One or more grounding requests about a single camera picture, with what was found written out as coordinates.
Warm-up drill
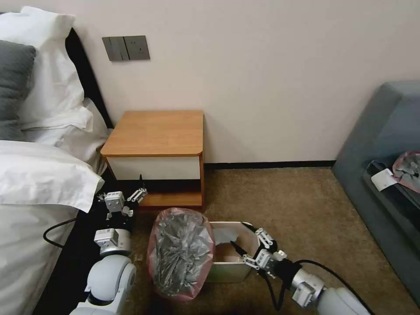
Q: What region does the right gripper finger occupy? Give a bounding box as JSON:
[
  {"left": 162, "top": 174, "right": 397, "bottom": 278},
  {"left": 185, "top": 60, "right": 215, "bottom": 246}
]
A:
[
  {"left": 241, "top": 221, "right": 276, "bottom": 252},
  {"left": 230, "top": 240, "right": 263, "bottom": 271}
]

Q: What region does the white plastic trash can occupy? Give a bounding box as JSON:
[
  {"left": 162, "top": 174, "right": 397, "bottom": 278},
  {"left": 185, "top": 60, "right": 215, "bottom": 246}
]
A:
[{"left": 206, "top": 221, "right": 263, "bottom": 284}]

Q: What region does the pink garbage bag grey filling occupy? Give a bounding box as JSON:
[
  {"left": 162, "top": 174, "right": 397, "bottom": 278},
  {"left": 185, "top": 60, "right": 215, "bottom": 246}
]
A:
[{"left": 147, "top": 207, "right": 216, "bottom": 302}]

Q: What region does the small pink garbage bag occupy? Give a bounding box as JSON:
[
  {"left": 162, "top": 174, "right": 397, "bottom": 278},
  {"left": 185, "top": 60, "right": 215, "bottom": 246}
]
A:
[{"left": 392, "top": 150, "right": 420, "bottom": 194}]

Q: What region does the white nightstand drawer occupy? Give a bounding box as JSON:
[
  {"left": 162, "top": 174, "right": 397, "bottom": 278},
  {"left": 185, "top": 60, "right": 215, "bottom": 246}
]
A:
[{"left": 105, "top": 155, "right": 201, "bottom": 181}]

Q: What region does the wooden nightstand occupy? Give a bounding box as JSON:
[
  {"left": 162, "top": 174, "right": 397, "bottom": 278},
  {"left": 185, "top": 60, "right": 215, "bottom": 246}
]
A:
[{"left": 100, "top": 110, "right": 206, "bottom": 213}]

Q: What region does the black bed base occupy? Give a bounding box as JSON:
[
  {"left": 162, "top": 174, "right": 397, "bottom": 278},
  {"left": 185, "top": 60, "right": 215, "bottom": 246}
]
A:
[{"left": 32, "top": 170, "right": 136, "bottom": 315}]

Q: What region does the flat white pillow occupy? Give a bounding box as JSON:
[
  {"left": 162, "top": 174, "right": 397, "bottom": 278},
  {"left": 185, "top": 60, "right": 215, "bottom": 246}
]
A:
[{"left": 20, "top": 98, "right": 112, "bottom": 166}]

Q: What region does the white duvet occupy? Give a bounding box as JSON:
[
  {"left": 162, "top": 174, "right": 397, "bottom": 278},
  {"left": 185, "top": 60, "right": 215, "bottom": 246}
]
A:
[{"left": 0, "top": 140, "right": 105, "bottom": 315}]

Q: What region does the black baseboard strip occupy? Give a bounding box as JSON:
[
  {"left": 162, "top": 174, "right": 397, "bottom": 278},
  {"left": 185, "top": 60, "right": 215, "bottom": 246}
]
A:
[{"left": 203, "top": 159, "right": 337, "bottom": 170}]

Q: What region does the black bed headboard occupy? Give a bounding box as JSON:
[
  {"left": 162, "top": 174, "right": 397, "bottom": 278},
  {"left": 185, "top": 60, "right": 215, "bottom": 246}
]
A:
[{"left": 64, "top": 27, "right": 116, "bottom": 130}]

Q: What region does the white paper card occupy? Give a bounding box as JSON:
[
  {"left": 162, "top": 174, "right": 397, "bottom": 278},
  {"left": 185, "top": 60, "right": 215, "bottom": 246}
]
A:
[{"left": 371, "top": 168, "right": 396, "bottom": 193}]

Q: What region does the large white pillow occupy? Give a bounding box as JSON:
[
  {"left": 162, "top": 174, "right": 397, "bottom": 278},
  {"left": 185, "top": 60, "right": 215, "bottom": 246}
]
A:
[{"left": 0, "top": 6, "right": 87, "bottom": 129}]

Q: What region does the grey pillow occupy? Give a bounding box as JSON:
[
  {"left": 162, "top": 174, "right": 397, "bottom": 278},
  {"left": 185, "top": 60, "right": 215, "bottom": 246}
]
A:
[{"left": 0, "top": 39, "right": 37, "bottom": 142}]

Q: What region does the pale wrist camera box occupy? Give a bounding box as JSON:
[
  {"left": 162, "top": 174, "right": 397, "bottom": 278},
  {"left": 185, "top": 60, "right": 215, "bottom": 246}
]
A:
[
  {"left": 105, "top": 191, "right": 126, "bottom": 214},
  {"left": 255, "top": 248, "right": 278, "bottom": 275}
]

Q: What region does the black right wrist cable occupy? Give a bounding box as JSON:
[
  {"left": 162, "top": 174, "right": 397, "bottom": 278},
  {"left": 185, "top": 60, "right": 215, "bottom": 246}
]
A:
[
  {"left": 295, "top": 259, "right": 375, "bottom": 314},
  {"left": 264, "top": 271, "right": 289, "bottom": 312}
]

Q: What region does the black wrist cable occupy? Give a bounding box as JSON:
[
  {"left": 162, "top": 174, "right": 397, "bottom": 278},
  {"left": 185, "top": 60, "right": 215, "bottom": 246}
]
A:
[
  {"left": 295, "top": 259, "right": 375, "bottom": 314},
  {"left": 264, "top": 271, "right": 289, "bottom": 312},
  {"left": 43, "top": 218, "right": 99, "bottom": 250}
]

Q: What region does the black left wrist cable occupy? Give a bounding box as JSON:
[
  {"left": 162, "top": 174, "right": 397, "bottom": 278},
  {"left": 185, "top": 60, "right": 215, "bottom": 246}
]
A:
[{"left": 43, "top": 218, "right": 99, "bottom": 250}]

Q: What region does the grey wall socket panel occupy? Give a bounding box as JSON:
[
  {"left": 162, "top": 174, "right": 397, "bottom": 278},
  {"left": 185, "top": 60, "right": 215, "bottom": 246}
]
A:
[{"left": 123, "top": 35, "right": 151, "bottom": 61}]

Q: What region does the grey wall switch panel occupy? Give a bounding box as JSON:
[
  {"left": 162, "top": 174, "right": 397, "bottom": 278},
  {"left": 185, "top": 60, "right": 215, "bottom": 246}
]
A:
[{"left": 101, "top": 36, "right": 127, "bottom": 62}]

